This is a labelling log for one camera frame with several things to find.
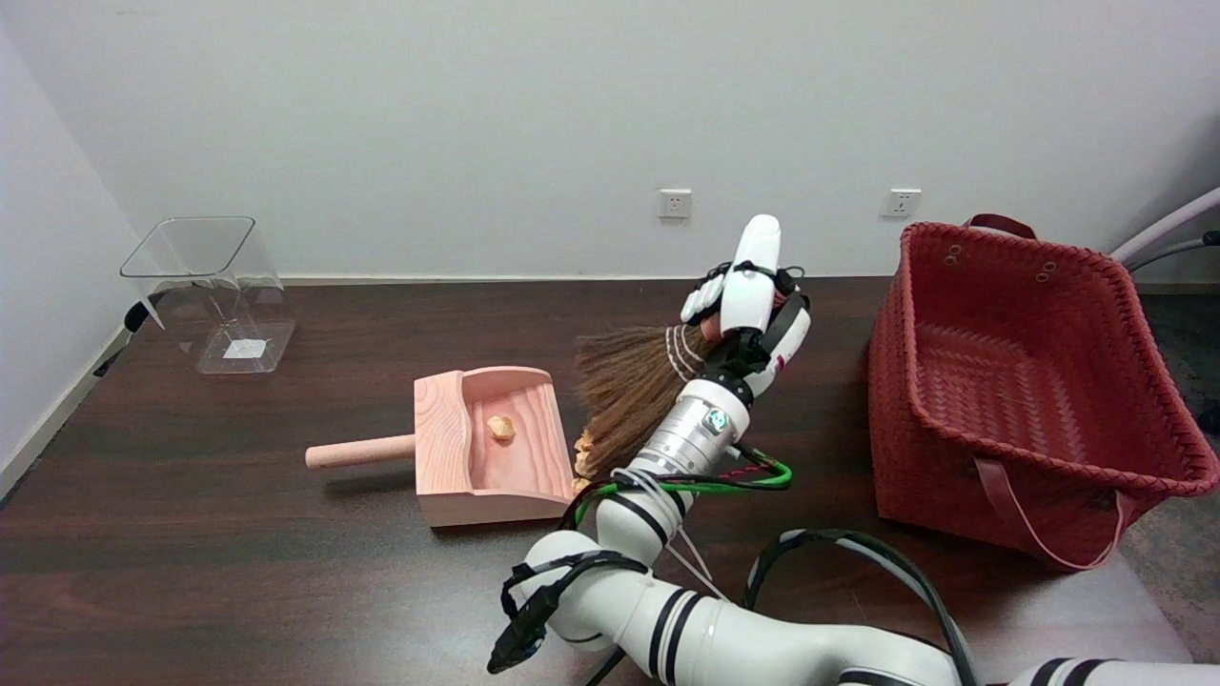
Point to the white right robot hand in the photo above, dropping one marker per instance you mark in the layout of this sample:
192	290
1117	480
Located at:
748	286

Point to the brown straw hand broom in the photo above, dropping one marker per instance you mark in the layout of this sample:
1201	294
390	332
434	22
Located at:
624	391

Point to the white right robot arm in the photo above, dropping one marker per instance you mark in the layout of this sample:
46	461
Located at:
686	433

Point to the wooden dustpan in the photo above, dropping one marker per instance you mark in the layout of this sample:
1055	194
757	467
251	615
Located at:
515	467

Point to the red woven basket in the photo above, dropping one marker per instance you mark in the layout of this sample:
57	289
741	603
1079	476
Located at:
1029	400

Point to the grey office chair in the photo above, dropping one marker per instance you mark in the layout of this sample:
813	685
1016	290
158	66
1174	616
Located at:
1168	224

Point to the grey flat board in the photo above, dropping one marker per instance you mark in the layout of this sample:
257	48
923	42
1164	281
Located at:
1096	619

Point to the clear plastic container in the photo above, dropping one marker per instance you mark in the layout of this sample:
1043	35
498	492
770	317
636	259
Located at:
224	295

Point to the black table edge clamp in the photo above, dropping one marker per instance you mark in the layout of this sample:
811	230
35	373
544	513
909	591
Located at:
138	316

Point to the white wall socket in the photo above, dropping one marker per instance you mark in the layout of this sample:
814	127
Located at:
674	204
901	203

